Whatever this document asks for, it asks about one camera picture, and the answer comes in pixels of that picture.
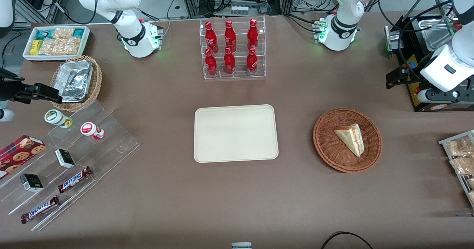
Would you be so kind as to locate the black food warmer machine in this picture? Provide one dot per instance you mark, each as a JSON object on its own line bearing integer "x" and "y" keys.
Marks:
{"x": 411, "y": 41}

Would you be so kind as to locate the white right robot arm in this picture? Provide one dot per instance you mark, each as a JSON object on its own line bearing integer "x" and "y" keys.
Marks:
{"x": 129, "y": 34}

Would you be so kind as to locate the clear bag of pastries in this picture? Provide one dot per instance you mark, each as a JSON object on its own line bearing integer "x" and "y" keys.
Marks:
{"x": 459, "y": 147}
{"x": 471, "y": 183}
{"x": 471, "y": 197}
{"x": 463, "y": 165}

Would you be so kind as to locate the green lid yogurt cup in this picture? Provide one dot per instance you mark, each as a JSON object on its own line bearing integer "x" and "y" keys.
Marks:
{"x": 55, "y": 117}

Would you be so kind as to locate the red cola bottle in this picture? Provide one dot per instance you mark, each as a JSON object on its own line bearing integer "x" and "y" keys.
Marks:
{"x": 230, "y": 38}
{"x": 253, "y": 36}
{"x": 229, "y": 62}
{"x": 251, "y": 62}
{"x": 211, "y": 40}
{"x": 211, "y": 64}

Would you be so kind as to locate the clear acrylic bottle rack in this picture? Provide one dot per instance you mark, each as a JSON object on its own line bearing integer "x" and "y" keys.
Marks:
{"x": 239, "y": 73}

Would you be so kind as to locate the clear bag of crackers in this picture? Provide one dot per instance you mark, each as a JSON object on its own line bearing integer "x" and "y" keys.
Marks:
{"x": 68, "y": 46}
{"x": 63, "y": 33}
{"x": 49, "y": 46}

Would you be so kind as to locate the white rectangular snack bin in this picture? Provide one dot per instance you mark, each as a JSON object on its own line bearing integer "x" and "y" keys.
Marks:
{"x": 86, "y": 38}

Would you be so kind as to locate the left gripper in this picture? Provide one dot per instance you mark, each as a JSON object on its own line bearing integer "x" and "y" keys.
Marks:
{"x": 410, "y": 72}

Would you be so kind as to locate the round brown wicker basket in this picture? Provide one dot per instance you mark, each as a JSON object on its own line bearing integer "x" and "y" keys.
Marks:
{"x": 329, "y": 149}

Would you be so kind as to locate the teal snack packet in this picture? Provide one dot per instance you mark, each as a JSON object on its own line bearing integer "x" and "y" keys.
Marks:
{"x": 43, "y": 34}
{"x": 78, "y": 33}

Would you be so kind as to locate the red lid yogurt cup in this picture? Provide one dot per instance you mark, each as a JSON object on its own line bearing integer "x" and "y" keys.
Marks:
{"x": 89, "y": 129}

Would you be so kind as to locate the silver foil tray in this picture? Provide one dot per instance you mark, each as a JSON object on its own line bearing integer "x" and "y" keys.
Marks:
{"x": 74, "y": 80}

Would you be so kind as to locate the snickers chocolate bar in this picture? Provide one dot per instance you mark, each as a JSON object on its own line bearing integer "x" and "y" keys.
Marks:
{"x": 40, "y": 209}
{"x": 74, "y": 179}

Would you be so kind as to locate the grey metal bracket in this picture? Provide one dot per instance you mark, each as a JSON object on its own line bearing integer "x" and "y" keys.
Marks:
{"x": 241, "y": 245}

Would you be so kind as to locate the light wicker basket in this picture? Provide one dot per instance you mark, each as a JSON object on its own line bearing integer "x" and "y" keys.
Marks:
{"x": 97, "y": 82}

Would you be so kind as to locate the clear acrylic stepped stand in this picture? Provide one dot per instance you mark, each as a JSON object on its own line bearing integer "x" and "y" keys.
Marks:
{"x": 111, "y": 141}

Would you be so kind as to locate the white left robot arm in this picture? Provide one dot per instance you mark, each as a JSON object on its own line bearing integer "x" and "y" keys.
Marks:
{"x": 342, "y": 19}

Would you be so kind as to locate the red cookie box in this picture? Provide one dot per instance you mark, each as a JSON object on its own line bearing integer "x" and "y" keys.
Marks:
{"x": 18, "y": 154}

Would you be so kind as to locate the beige plastic tray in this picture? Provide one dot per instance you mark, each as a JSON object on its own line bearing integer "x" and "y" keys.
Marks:
{"x": 236, "y": 133}

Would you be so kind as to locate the yellow snack packet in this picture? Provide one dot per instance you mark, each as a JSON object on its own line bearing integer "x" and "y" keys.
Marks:
{"x": 34, "y": 47}

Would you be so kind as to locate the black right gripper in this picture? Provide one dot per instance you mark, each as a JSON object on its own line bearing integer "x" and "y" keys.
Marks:
{"x": 8, "y": 89}

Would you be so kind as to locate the triangle sandwich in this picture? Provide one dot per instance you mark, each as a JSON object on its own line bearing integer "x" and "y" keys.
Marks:
{"x": 351, "y": 138}

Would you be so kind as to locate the steel warmer pan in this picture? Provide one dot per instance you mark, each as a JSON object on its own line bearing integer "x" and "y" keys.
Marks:
{"x": 435, "y": 38}

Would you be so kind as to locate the small black carton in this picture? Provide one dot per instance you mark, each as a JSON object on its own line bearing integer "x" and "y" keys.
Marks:
{"x": 65, "y": 158}
{"x": 31, "y": 182}

